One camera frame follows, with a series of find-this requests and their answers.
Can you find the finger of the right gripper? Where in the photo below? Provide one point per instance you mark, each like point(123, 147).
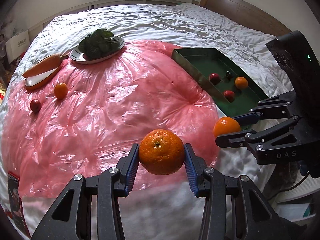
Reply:
point(241, 139)
point(250, 117)

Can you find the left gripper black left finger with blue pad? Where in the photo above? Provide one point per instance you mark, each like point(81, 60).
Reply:
point(69, 217)

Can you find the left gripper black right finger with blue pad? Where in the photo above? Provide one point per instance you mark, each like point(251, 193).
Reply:
point(253, 217)

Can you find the large orange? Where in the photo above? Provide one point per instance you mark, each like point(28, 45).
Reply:
point(161, 152)

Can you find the dark plum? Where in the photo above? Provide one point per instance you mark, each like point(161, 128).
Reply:
point(228, 75)

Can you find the green metal tray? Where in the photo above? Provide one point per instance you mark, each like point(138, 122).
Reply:
point(199, 63)

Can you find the pink plastic sheet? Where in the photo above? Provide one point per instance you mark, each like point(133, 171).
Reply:
point(109, 106)

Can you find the small orange back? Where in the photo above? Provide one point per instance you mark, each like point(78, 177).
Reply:
point(60, 91)

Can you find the dark red apple back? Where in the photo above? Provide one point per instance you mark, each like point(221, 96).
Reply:
point(35, 106)

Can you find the wooden headboard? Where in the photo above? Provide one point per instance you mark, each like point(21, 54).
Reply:
point(245, 14)

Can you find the orange rimmed plate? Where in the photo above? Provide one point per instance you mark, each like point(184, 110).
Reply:
point(40, 80)

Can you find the white oval plate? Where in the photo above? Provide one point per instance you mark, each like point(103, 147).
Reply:
point(79, 57)

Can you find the large carrot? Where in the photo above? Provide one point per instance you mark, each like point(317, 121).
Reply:
point(49, 63)

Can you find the green leafy vegetable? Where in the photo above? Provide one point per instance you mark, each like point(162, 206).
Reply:
point(98, 44)

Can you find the white cardboard box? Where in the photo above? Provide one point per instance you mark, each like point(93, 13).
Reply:
point(17, 45)

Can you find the black camera unit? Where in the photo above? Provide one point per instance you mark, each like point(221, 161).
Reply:
point(295, 56)

